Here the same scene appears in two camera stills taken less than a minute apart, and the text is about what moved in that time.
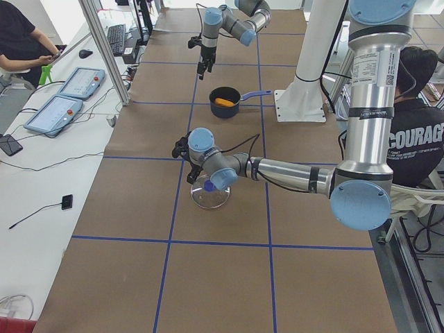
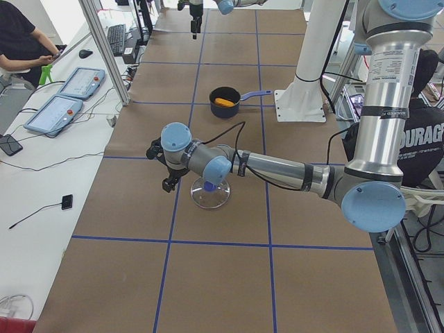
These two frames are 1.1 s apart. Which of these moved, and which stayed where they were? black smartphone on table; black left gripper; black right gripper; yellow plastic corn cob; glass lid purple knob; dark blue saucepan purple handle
Moved: black right gripper; black left gripper
Stayed: glass lid purple knob; yellow plastic corn cob; black smartphone on table; dark blue saucepan purple handle
